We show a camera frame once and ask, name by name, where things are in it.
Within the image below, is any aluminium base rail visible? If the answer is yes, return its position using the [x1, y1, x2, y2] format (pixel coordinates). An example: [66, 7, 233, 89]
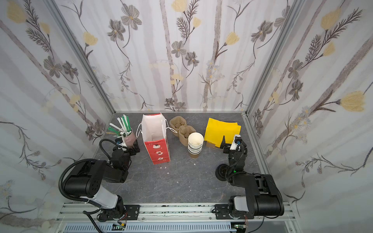
[53, 202, 301, 233]

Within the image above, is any brown pulp cup carrier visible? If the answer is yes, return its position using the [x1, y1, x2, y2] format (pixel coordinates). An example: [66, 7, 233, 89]
[169, 116, 196, 147]

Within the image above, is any stack of paper cups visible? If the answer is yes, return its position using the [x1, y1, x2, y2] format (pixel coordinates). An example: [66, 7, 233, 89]
[187, 133, 204, 159]

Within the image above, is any yellow napkin stack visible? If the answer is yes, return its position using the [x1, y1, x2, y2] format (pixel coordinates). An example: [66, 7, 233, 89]
[205, 118, 241, 147]

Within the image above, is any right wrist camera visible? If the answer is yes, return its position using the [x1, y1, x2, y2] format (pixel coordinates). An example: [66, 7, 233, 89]
[230, 135, 242, 151]

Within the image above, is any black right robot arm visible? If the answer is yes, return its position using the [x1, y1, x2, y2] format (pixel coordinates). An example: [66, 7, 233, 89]
[212, 137, 285, 219]

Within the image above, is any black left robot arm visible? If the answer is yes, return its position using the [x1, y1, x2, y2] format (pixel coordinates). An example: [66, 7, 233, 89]
[58, 139, 140, 222]

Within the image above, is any brown cardboard napkin holder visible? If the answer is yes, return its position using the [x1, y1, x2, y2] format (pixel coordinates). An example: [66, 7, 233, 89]
[206, 141, 225, 149]

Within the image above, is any pink straw holder cup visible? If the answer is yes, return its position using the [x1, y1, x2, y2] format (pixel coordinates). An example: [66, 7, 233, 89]
[121, 132, 137, 147]

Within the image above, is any red white paper bag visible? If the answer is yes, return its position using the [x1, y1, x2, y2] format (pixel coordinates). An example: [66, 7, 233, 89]
[136, 113, 176, 165]

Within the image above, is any stack of black lids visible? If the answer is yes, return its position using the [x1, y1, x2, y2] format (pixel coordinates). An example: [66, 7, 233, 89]
[215, 164, 229, 182]

